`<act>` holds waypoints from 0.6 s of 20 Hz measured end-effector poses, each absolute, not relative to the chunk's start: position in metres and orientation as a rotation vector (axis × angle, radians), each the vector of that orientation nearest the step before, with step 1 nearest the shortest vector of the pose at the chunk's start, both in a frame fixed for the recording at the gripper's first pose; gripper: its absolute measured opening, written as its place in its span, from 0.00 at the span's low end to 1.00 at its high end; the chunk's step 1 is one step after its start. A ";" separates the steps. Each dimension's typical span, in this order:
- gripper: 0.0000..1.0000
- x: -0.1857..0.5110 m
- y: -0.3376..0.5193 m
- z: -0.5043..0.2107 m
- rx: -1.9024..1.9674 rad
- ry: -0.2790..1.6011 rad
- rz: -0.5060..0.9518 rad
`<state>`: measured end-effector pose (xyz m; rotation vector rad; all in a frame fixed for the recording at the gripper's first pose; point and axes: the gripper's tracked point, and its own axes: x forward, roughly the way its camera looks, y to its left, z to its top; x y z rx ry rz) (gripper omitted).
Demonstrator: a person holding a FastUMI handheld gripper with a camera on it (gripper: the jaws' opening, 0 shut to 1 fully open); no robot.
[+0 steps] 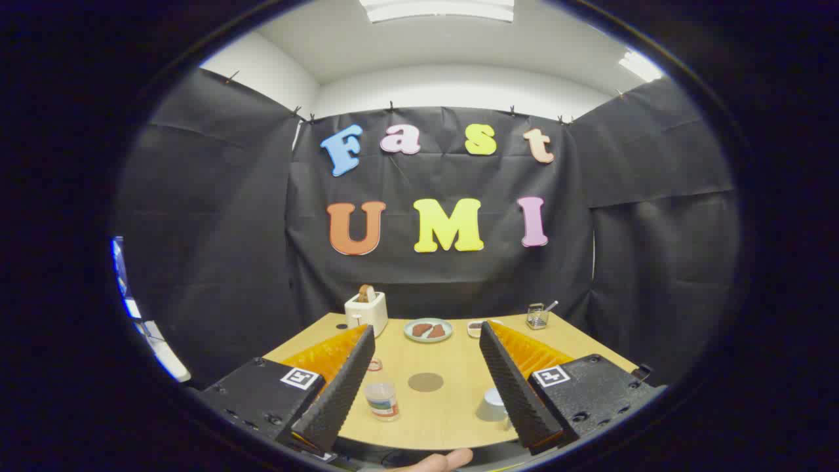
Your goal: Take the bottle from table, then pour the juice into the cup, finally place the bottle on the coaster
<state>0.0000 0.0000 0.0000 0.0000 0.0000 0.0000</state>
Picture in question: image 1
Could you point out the pale grey cup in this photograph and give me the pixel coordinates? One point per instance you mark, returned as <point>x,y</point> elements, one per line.
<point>491,406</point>

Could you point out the metal spoon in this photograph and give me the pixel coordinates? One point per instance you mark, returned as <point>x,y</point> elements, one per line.
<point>552,305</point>

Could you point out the white divided snack dish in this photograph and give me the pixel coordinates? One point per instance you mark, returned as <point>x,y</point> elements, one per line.
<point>473,328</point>

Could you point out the toasted bread slice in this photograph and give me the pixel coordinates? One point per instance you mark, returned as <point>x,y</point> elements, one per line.
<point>366,293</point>

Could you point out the pale green plate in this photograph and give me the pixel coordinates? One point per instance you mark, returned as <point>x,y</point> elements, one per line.
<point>408,330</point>

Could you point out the small ceiling light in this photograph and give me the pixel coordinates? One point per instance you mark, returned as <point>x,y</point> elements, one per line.
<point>640,65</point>

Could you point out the cloudy white juice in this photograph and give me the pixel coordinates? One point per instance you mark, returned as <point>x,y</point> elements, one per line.
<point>381,392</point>

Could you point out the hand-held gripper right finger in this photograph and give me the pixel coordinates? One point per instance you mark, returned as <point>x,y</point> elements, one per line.
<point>518,393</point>

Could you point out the brown meat slice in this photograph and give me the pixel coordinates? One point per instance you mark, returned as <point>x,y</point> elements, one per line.
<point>421,330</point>
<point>438,332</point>

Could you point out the round brown coaster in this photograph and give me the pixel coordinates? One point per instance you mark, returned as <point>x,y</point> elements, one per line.
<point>426,382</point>

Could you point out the white toaster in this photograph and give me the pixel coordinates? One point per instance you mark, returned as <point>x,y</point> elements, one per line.
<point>370,316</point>

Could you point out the wooden table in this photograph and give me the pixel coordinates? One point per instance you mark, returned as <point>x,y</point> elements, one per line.
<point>452,357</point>

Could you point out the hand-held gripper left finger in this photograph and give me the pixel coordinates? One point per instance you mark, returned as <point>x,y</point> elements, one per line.
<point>341,400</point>

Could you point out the black backdrop cloth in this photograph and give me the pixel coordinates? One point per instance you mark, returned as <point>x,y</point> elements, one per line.
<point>262,229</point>

